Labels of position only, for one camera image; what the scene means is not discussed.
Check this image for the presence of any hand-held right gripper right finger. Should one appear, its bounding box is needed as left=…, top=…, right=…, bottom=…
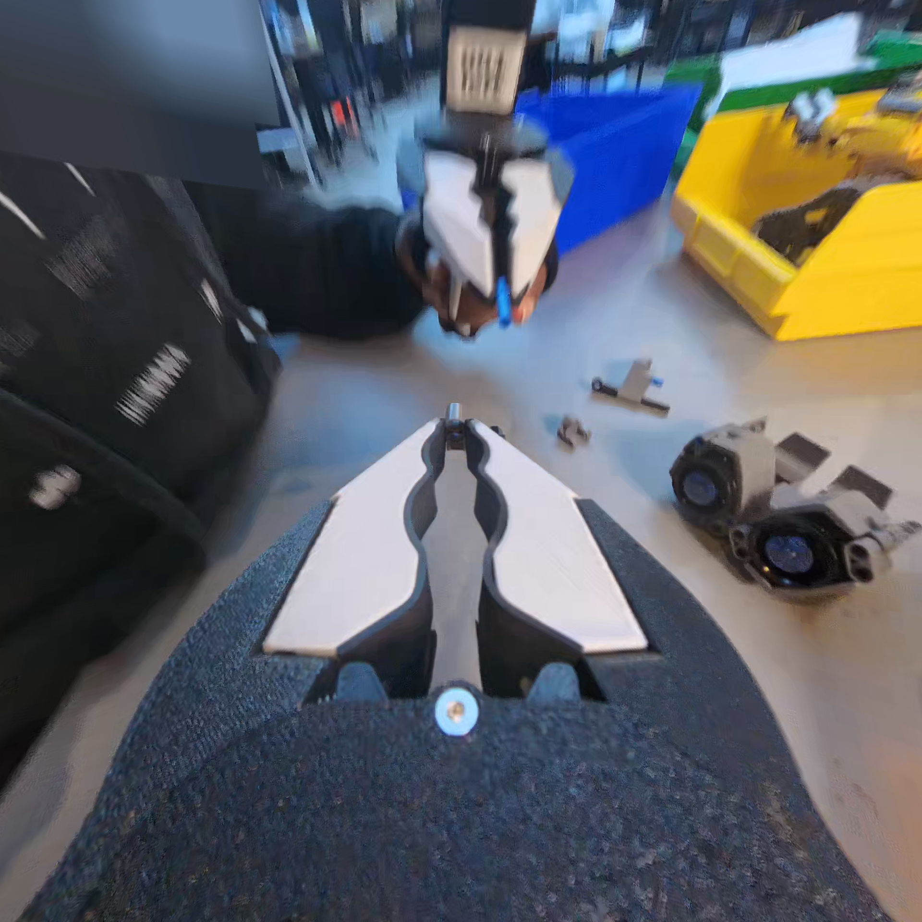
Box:
left=467, top=418, right=649, bottom=655

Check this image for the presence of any blue storage bin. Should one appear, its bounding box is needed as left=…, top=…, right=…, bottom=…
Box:
left=515, top=83, right=703, bottom=253

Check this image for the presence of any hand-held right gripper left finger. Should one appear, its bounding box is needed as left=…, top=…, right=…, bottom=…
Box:
left=261, top=418, right=444, bottom=656

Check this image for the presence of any grey desk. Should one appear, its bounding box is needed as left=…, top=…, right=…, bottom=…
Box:
left=0, top=94, right=922, bottom=922

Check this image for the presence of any grey toy robot head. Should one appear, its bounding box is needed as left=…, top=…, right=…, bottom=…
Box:
left=668, top=416, right=922, bottom=602

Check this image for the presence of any green storage bin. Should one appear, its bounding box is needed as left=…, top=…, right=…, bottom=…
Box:
left=663, top=29, right=922, bottom=181

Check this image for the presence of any yellow toy robot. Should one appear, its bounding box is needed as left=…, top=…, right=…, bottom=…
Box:
left=752, top=72, right=922, bottom=264

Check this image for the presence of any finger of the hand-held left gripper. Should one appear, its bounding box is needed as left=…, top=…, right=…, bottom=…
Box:
left=420, top=150, right=501, bottom=298
left=504, top=160, right=564, bottom=296

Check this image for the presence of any person's left forearm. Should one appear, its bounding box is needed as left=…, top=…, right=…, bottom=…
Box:
left=183, top=183, right=426, bottom=340

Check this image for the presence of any person's left hand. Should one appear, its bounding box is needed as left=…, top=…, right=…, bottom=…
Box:
left=395, top=216, right=540, bottom=340

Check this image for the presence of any whiteboard on stand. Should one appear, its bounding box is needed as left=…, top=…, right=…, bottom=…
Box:
left=255, top=0, right=321, bottom=188

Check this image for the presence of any yellow storage bin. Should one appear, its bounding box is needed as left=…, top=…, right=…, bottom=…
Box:
left=670, top=86, right=922, bottom=343

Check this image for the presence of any bubble wrap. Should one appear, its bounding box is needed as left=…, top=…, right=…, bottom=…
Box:
left=706, top=14, right=876, bottom=102

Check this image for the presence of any black pin connector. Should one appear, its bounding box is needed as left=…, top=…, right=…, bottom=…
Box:
left=591, top=378, right=671, bottom=417

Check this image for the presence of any grey bent building beam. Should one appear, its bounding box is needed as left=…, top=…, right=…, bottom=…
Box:
left=619, top=358, right=656, bottom=404

